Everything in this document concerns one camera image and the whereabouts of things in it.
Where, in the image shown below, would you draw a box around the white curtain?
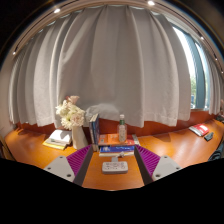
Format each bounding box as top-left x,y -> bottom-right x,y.
7,4 -> 223,130

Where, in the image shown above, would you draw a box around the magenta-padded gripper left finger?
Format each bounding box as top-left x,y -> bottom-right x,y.
43,143 -> 95,187

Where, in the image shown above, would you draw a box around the white vase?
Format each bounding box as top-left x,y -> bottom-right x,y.
71,125 -> 90,151

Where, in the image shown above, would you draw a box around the light grey power strip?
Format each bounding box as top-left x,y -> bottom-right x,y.
101,160 -> 129,175

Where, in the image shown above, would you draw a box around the small dark grey object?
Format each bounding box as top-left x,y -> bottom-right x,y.
203,131 -> 215,142

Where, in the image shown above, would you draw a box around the clear green-label drink bottle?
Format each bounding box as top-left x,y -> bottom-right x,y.
116,114 -> 129,144

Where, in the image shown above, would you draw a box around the white flower bouquet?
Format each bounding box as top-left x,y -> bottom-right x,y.
55,95 -> 87,131

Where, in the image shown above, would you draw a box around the flat blue book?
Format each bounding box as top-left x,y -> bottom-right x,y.
99,145 -> 136,155

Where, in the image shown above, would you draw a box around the white and yellow book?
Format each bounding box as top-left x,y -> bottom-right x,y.
42,128 -> 73,151

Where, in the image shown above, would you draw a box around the ceiling spot lights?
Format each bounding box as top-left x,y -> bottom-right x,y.
11,0 -> 224,76

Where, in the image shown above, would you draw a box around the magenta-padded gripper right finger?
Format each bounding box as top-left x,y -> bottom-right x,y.
133,144 -> 183,186

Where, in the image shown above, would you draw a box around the red and white book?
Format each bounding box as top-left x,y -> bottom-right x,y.
188,123 -> 210,138

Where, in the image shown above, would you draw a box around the window with blue frame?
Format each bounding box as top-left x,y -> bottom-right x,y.
171,24 -> 213,112

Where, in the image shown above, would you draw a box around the orange book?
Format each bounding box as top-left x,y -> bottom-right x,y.
97,133 -> 130,147

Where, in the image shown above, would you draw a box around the upright blue book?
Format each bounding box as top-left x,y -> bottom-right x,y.
88,113 -> 101,152

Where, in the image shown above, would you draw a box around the grey power strip cable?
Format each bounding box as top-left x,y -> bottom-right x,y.
111,151 -> 126,164

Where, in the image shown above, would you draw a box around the black chair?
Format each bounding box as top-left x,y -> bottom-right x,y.
207,138 -> 224,163

